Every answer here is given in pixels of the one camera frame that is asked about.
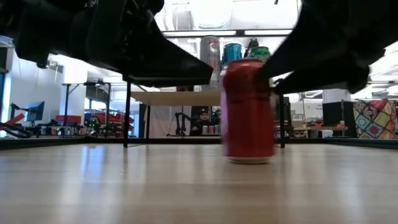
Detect green Sprite can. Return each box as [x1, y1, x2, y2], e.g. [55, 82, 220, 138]
[248, 45, 272, 63]

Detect red black Coca-Cola can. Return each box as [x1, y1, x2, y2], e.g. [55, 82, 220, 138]
[220, 58, 276, 165]

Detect black cabinet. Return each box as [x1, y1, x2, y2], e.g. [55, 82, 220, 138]
[322, 101, 355, 138]

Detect white Celsius can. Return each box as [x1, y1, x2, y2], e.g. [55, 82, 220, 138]
[200, 35, 222, 91]

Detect wooden shelf black metal legs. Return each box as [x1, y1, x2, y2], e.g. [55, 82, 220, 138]
[123, 81, 287, 149]

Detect background computer monitor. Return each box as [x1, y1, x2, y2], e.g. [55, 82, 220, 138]
[24, 101, 45, 123]

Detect long ceiling light fixture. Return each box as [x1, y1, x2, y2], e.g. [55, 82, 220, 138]
[161, 29, 295, 37]

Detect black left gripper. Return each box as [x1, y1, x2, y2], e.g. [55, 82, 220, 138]
[83, 0, 214, 88]

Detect person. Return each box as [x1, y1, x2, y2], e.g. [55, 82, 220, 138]
[189, 107, 218, 137]

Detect black aluminium table frame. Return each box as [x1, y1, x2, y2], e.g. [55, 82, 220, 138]
[0, 136, 398, 151]

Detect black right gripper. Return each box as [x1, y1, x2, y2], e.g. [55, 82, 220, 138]
[259, 0, 386, 95]

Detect blue slim beverage can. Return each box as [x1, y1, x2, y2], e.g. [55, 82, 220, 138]
[222, 42, 243, 68]

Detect colourful patchwork quilt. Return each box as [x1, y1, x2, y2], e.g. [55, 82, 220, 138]
[353, 98, 398, 140]

